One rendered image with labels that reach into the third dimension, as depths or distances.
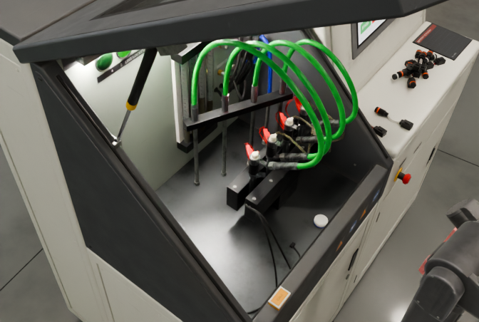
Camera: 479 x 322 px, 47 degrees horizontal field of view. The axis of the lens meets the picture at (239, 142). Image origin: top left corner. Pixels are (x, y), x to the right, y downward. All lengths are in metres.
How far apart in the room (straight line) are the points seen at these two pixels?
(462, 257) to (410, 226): 2.11
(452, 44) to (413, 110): 0.41
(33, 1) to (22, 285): 1.57
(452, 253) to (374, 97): 1.20
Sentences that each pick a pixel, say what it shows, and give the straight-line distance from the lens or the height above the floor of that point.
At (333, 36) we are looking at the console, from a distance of 1.57.
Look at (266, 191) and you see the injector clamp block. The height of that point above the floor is 0.98.
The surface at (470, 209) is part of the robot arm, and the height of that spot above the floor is 1.22.
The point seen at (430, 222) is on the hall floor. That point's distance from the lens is 2.79.
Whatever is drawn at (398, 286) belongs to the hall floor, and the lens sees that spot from 2.55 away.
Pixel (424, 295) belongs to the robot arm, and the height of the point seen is 1.57.
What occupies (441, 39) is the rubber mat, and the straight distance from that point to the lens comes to 2.12.
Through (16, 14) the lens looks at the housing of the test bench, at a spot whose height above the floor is 1.50.
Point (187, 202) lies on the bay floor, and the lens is 1.63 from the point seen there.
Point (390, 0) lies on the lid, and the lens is 0.51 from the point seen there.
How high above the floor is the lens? 2.12
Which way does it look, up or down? 46 degrees down
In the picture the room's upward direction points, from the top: 3 degrees clockwise
